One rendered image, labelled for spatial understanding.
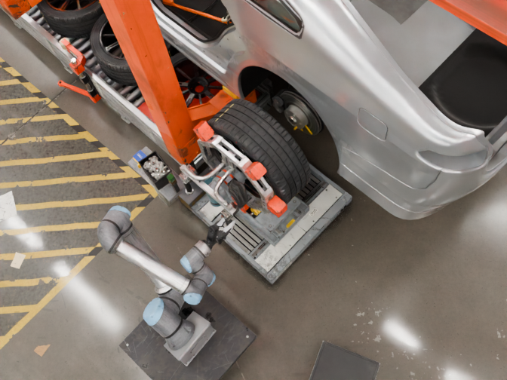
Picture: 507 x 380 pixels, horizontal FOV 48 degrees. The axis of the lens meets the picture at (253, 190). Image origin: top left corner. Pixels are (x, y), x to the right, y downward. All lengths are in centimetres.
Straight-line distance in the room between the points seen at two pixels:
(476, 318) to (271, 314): 131
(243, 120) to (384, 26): 110
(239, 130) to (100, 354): 184
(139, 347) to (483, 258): 231
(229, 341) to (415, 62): 200
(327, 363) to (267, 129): 139
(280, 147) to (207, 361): 136
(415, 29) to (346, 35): 115
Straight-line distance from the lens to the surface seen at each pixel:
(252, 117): 306
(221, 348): 353
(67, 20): 478
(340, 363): 345
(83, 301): 415
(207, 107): 368
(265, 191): 306
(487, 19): 104
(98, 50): 447
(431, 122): 252
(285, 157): 303
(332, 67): 263
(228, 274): 395
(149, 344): 362
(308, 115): 335
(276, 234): 383
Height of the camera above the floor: 375
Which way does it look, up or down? 64 degrees down
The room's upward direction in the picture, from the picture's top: 12 degrees counter-clockwise
